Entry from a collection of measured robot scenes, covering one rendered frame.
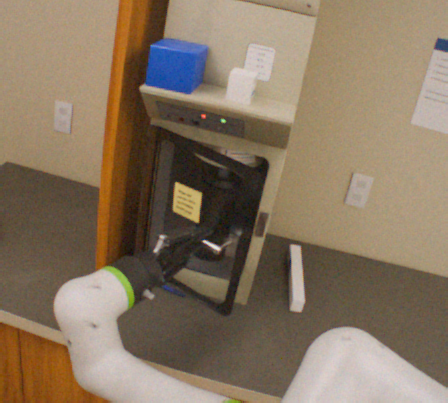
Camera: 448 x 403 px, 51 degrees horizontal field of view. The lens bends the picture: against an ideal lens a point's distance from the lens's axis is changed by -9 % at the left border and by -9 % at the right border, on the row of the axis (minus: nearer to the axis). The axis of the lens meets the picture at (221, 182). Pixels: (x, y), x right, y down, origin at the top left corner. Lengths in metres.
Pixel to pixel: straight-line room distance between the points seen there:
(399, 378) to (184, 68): 0.69
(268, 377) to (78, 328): 0.51
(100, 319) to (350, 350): 0.42
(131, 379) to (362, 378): 0.38
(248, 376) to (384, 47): 0.99
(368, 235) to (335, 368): 1.08
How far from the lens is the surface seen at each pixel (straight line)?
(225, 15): 1.10
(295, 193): 1.67
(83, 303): 0.87
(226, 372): 1.20
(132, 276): 0.94
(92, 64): 1.71
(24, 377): 1.50
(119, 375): 0.88
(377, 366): 0.72
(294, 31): 1.08
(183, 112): 1.09
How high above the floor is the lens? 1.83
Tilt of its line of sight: 27 degrees down
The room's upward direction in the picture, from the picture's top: 11 degrees clockwise
